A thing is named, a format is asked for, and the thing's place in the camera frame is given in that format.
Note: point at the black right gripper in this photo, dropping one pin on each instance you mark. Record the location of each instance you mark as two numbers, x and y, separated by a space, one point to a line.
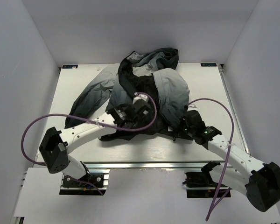
180 131

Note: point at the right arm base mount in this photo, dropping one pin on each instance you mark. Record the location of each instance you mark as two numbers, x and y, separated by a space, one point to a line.
198 182

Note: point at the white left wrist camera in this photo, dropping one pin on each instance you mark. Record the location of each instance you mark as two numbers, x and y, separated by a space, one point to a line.
140 97

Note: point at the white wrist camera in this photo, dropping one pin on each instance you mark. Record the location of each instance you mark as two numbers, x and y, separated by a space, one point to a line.
140 97
190 107

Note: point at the grey black gradient jacket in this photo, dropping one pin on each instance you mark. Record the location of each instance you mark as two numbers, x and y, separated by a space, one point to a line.
153 73

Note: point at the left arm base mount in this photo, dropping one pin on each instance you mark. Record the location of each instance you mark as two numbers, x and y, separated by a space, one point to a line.
91 184

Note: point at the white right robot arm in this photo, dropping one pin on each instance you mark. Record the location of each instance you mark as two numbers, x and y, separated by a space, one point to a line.
258 181

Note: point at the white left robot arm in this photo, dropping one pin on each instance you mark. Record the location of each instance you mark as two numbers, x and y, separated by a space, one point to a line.
56 146

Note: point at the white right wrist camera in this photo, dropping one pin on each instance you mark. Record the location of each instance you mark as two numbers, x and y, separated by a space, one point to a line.
190 107

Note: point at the blue corner label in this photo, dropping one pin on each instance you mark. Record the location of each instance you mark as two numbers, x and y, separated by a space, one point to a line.
208 64
73 66

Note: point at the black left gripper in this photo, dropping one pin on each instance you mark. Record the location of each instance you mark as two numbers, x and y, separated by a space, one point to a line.
142 123

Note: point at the blue left corner label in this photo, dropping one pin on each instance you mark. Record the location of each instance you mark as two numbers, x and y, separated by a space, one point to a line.
73 66

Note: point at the blue right corner label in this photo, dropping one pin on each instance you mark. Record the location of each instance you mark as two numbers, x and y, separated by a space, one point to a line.
208 64

